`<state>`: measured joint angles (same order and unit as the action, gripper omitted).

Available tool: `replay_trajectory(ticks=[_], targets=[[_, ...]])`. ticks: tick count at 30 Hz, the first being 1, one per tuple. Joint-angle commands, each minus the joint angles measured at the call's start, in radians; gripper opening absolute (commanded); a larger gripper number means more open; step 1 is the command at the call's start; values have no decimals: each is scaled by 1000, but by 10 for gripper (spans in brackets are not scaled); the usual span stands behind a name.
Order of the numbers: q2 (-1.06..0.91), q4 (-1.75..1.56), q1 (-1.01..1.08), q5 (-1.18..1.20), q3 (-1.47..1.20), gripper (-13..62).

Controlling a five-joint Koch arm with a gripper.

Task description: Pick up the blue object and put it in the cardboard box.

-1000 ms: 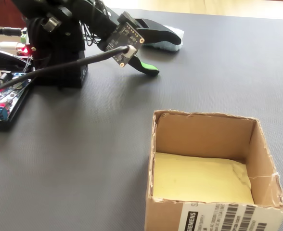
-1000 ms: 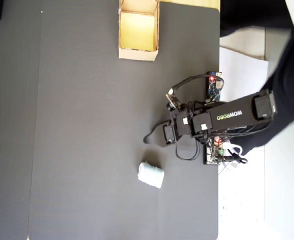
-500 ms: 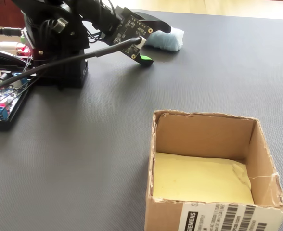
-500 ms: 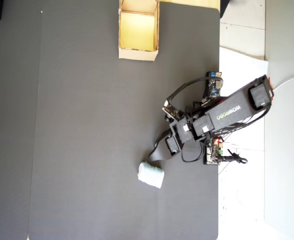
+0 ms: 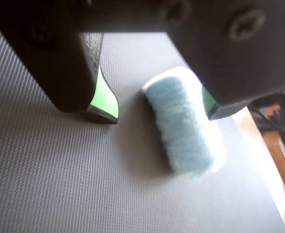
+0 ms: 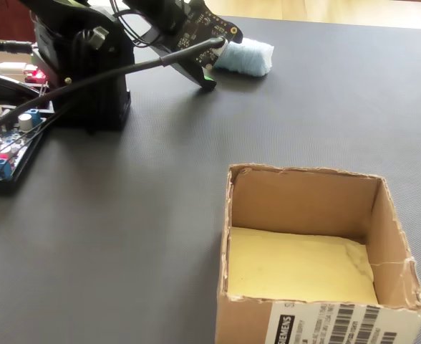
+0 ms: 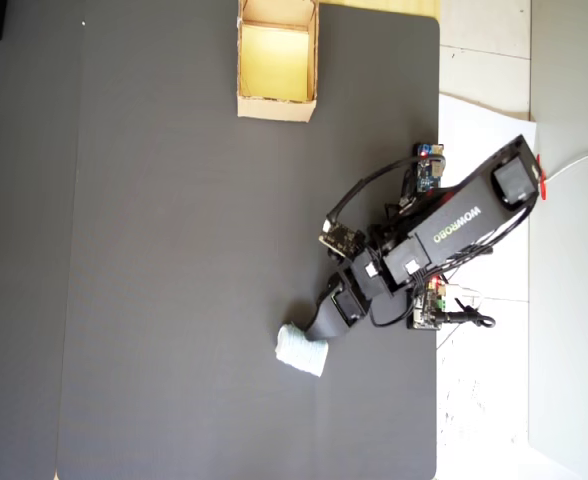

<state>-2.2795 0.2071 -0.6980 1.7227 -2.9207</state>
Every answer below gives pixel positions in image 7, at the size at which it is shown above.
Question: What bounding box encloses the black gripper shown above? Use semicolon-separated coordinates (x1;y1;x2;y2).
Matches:
303;247;401;345

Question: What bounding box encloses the light blue cloth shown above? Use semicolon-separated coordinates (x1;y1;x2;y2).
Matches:
275;323;330;379

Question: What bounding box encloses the open cardboard box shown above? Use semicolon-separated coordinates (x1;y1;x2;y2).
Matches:
236;0;321;124

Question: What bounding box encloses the small red-lit controller board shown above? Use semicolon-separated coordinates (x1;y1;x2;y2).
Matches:
409;278;451;332

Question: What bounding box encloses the blue circuit board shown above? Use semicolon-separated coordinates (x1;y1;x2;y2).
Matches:
411;142;448;195

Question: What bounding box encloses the grey table mat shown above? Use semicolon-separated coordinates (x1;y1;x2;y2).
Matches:
0;0;442;480

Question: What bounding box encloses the small red decoration piece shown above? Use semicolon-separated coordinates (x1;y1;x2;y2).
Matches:
533;152;549;201

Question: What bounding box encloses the yellow foam pad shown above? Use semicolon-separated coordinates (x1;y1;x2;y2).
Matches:
240;23;311;101

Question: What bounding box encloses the gripper camera circuit board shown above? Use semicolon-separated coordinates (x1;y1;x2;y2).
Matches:
317;219;367;260

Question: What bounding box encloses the thick black camera cable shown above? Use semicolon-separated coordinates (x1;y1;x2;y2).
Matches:
325;153;428;227

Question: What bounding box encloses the black power plug cable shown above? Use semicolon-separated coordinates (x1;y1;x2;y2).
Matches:
441;308;498;330

